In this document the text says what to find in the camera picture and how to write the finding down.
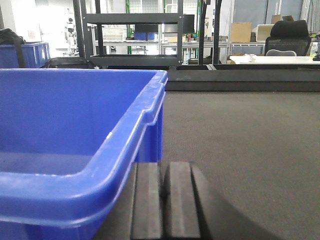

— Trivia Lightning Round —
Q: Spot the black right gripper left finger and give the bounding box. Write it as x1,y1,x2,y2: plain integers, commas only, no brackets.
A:
131,162,163,240

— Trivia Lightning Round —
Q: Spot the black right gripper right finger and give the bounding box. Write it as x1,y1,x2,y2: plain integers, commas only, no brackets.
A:
164,161,218,240

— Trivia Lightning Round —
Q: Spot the blue plastic bin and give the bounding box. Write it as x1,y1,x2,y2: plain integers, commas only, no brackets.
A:
0,68,168,240

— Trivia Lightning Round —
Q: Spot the distant blue bin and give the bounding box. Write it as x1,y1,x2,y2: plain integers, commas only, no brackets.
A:
0,41,50,69

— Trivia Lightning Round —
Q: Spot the white plastic basket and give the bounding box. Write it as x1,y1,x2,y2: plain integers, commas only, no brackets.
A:
102,28,127,42

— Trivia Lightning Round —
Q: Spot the white table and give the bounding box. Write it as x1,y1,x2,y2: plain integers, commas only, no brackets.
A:
229,55,320,65

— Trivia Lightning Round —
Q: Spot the brown cardboard box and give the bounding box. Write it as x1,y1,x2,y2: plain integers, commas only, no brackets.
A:
230,22,252,43

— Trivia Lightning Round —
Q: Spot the black metal shelf rack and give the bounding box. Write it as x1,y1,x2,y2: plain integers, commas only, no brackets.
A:
73,0,185,67

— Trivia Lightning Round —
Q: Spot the white open box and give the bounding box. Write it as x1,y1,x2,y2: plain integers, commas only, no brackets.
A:
254,24,274,42

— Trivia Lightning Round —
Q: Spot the black office chair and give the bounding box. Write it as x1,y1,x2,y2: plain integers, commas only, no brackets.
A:
264,20,311,57

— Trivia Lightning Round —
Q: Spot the black bag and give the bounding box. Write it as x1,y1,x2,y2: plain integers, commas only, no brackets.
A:
0,28,26,68

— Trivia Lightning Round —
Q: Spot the black conveyor side rail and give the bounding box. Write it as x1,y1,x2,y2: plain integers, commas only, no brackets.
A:
165,64,320,93

